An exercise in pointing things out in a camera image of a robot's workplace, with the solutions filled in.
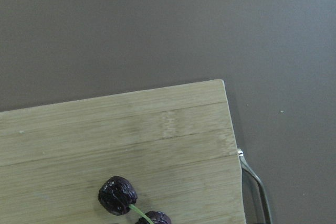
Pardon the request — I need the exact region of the bamboo cutting board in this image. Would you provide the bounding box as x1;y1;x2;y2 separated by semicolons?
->
1;79;247;223

